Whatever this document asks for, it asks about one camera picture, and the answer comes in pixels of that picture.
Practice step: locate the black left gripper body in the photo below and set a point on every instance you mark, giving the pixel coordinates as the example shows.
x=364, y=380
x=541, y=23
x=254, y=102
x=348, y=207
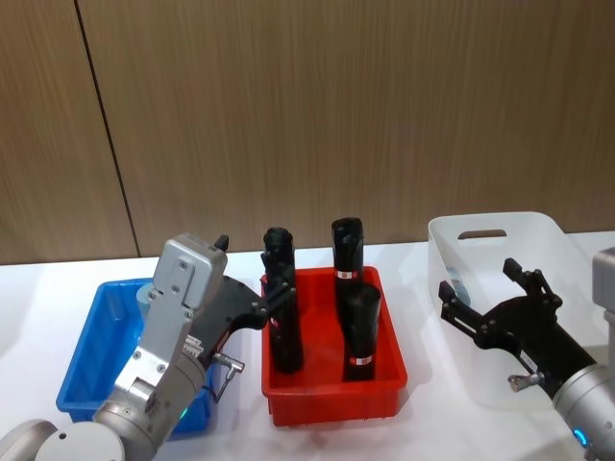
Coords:
x=226, y=307

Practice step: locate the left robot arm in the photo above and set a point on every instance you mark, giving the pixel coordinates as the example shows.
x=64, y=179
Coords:
x=163, y=336

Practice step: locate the black cylinder with round cap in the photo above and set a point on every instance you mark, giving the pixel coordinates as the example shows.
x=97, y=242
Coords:
x=287, y=341

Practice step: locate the short black labelled cylinder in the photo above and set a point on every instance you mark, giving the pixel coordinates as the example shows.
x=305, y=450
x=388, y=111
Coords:
x=362, y=331

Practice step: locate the grey round part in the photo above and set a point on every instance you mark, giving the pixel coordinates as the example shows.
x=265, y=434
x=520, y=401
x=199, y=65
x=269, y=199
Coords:
x=143, y=300

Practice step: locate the red plastic bin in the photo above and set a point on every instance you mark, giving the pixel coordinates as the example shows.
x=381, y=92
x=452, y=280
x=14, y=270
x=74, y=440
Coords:
x=327, y=398

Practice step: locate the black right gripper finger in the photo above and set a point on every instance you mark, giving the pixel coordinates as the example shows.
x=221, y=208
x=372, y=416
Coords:
x=531, y=281
x=461, y=309

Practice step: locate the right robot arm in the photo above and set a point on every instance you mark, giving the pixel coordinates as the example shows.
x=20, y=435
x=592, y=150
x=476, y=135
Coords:
x=588, y=398

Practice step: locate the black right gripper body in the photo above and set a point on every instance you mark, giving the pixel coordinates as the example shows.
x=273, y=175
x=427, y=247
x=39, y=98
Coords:
x=528, y=326

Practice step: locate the white plastic basket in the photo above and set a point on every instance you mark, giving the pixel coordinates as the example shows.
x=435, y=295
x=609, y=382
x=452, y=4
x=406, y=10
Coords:
x=485, y=365

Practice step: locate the blue plastic bin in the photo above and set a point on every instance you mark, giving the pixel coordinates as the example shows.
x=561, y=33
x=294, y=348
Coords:
x=96, y=346

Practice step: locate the tall black labelled cylinder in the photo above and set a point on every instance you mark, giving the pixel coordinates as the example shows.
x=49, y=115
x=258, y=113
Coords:
x=347, y=254

